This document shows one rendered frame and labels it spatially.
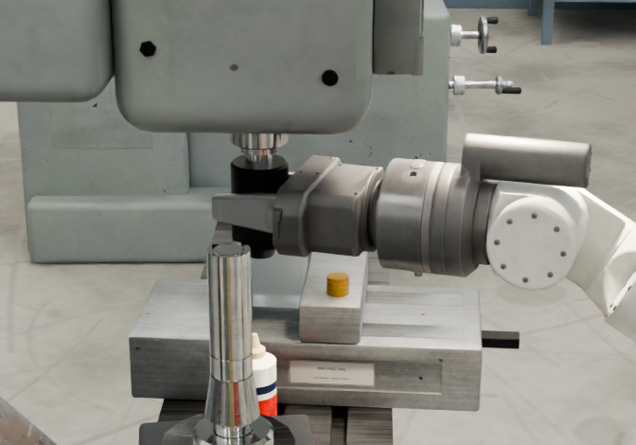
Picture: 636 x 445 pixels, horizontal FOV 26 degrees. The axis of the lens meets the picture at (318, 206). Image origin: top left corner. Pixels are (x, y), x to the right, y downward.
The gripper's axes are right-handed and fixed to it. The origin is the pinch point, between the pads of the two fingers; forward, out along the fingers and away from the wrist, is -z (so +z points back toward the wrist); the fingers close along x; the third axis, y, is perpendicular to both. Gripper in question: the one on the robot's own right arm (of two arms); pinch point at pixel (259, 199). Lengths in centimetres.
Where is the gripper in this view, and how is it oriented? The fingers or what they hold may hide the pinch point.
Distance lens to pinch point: 112.6
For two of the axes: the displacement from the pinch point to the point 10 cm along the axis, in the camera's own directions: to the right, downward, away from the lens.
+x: -3.0, 3.3, -9.0
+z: 9.6, 1.0, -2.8
